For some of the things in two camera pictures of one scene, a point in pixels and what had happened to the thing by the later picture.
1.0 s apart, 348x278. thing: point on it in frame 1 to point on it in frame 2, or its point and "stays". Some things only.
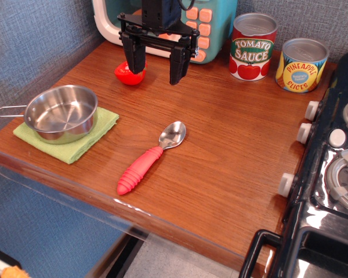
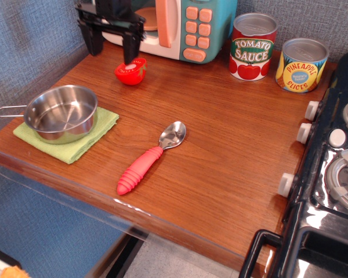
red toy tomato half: [124, 74] stays
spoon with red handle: [172, 134] stays
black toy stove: [320, 236] stays
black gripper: [161, 25] to [115, 15]
